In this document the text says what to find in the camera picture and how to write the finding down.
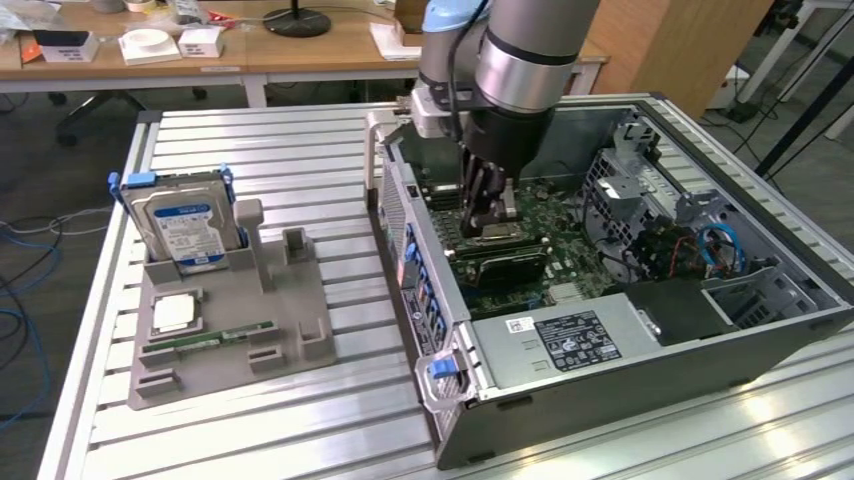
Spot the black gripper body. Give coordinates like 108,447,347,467
459,107,555,239

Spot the black graphics card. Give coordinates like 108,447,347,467
459,249,549,292

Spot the CPU socket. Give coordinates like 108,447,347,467
476,222,528,246

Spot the metal disk bay cage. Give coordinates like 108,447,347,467
578,147,669,236

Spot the green motherboard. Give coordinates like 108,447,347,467
416,169,622,321

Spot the white paper box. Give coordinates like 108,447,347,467
370,22,423,62

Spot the brown cardboard box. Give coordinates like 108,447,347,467
392,0,430,36

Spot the wooden cabinet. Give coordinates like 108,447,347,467
586,0,779,121

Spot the wooden desk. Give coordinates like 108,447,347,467
0,0,610,109

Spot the black lamp base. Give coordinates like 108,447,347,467
262,0,334,39

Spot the black slanted stand pole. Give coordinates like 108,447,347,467
753,19,854,177

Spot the grey power supply unit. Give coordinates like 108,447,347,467
466,292,666,394

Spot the blue case latch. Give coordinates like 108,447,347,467
426,358,456,385

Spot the white cardboard box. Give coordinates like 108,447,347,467
178,27,226,59

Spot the hard disk blue caddy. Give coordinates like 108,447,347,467
107,163,250,276

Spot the open grey PC case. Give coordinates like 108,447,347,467
363,91,854,471

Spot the silver CPU chip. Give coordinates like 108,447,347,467
151,293,202,335

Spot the green RAM stick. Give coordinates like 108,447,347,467
143,322,276,354

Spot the grey parts rack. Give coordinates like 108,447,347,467
126,197,339,411

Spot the white box black lid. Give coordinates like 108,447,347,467
32,29,100,64

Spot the black camera cable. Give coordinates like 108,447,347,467
446,0,499,146

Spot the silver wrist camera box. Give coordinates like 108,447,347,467
407,82,482,139

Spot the blue wire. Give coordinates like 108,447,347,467
697,222,746,274

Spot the blue floor cable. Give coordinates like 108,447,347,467
0,219,68,431

